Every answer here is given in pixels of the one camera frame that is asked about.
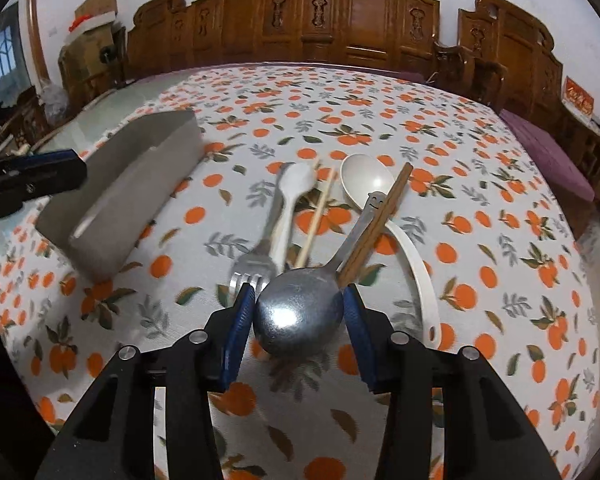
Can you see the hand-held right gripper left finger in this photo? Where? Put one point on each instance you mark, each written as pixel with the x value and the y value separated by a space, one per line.
pixel 237 340

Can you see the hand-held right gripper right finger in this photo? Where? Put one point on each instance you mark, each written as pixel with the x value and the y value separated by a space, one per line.
pixel 362 340

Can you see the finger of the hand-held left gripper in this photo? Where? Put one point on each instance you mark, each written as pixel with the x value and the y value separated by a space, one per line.
pixel 50 167

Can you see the grey metal tray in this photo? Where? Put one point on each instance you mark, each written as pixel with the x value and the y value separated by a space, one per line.
pixel 130 185

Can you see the metal fork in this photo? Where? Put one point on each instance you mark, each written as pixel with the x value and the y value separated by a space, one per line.
pixel 262 255

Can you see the brown wooden chopstick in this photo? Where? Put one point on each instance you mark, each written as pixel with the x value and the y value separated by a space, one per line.
pixel 380 220

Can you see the small white spoon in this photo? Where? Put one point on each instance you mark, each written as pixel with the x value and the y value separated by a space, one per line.
pixel 292 195

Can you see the large white ladle spoon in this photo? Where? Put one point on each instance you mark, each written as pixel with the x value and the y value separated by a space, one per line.
pixel 365 175

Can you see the dark wooden chair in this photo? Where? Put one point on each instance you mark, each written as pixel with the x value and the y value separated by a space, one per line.
pixel 15 120

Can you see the clear plastic bag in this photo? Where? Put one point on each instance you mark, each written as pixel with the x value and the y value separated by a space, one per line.
pixel 55 102

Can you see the stack of cardboard boxes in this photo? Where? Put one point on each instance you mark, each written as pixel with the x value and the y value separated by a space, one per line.
pixel 90 45

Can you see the orange fruit print tablecloth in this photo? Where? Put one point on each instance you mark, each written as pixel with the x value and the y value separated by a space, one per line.
pixel 390 110

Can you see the purple seat cushion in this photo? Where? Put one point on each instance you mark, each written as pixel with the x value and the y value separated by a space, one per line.
pixel 550 155

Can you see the long carved wooden sofa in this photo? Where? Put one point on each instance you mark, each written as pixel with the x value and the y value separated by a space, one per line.
pixel 290 15

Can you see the carved wooden armchair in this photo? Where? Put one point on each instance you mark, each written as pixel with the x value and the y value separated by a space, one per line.
pixel 515 45

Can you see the wooden door frame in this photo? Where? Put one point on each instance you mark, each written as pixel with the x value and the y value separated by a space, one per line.
pixel 36 35

